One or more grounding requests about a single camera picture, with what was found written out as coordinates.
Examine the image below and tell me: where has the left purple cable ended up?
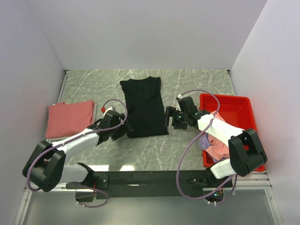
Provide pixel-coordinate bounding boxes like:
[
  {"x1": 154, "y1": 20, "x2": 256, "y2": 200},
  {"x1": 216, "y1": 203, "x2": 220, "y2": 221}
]
[{"x1": 27, "y1": 98, "x2": 129, "y2": 208}]

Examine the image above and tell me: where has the pink garment in bin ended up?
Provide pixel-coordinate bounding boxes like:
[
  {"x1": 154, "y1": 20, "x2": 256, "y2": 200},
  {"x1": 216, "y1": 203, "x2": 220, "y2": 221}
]
[{"x1": 203, "y1": 111, "x2": 232, "y2": 162}]

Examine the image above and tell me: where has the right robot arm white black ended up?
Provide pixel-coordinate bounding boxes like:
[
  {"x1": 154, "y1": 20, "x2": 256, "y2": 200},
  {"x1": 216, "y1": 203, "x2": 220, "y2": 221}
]
[{"x1": 165, "y1": 97, "x2": 268, "y2": 187}]

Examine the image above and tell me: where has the red plastic bin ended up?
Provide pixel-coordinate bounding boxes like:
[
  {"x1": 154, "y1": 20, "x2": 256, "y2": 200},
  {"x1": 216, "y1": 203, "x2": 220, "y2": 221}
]
[{"x1": 199, "y1": 93, "x2": 267, "y2": 173}]

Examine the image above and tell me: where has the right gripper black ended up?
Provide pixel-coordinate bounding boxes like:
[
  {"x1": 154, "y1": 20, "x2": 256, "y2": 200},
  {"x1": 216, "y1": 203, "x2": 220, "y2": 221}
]
[{"x1": 161, "y1": 106, "x2": 188, "y2": 130}]

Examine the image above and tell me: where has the aluminium frame rail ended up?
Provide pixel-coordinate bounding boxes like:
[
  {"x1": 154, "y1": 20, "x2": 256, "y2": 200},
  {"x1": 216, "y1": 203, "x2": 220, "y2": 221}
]
[{"x1": 24, "y1": 173, "x2": 272, "y2": 192}]

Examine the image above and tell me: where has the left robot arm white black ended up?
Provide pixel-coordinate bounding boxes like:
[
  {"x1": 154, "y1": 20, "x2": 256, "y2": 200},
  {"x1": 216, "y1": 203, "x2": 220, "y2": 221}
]
[{"x1": 22, "y1": 108, "x2": 132, "y2": 192}]

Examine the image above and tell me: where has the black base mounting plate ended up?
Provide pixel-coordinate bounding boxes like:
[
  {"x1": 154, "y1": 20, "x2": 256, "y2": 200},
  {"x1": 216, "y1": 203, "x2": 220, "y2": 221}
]
[{"x1": 66, "y1": 170, "x2": 233, "y2": 202}]

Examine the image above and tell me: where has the black t-shirt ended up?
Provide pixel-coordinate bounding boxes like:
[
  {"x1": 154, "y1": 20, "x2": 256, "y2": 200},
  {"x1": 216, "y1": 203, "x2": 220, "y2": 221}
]
[{"x1": 120, "y1": 76, "x2": 168, "y2": 139}]

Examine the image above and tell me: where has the folded red t-shirt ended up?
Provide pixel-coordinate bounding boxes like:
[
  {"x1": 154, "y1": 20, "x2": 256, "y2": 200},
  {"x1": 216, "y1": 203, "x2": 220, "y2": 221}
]
[{"x1": 45, "y1": 100, "x2": 95, "y2": 139}]

